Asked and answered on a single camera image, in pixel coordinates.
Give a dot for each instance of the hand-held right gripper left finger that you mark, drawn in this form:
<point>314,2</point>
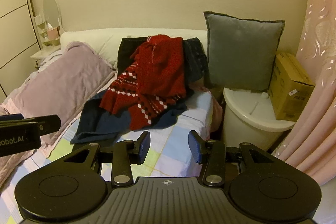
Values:
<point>145,146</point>

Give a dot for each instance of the cardboard box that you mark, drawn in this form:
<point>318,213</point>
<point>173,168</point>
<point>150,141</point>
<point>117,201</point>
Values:
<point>288,87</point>

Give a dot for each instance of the dark plaid garment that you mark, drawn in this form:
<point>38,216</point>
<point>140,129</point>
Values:
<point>194,58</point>

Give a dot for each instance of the pink box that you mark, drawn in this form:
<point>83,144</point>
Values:
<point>52,33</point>

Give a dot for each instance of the grey cushion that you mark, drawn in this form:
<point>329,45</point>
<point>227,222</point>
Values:
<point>241,50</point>

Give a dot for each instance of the lilac blanket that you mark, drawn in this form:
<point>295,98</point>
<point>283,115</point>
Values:
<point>65,77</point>

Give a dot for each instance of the white pillow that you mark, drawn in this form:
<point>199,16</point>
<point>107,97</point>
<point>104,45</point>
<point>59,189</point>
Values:
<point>105,37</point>

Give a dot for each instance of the cream wardrobe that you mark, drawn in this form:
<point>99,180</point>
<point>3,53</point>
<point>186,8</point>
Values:
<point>13,29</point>

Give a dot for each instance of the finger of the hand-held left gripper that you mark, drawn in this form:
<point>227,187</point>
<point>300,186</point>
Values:
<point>48,123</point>

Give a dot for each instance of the navy blue garment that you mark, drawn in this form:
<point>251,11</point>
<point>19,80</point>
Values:
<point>105,121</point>

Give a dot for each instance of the white nightstand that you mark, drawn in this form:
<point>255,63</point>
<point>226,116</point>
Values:
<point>42,54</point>

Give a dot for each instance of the oval mirror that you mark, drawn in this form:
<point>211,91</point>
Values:
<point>51,7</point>

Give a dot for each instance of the checkered bed sheet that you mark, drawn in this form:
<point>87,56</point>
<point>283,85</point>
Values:
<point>168,145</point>

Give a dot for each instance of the pink curtain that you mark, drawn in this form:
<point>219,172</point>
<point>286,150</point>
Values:
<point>320,56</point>

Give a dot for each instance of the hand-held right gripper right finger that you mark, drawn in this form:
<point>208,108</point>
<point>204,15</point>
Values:
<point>194,146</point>

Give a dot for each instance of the white round bin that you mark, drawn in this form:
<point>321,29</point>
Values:
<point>241,129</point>

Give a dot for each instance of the red patterned knit sweater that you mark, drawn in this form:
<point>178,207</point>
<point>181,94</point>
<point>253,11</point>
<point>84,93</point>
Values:
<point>162,69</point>

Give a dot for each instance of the black garment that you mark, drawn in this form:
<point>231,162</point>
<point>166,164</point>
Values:
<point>127,50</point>

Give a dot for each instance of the pink bed skirt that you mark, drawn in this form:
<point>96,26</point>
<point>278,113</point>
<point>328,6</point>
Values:
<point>216,113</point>

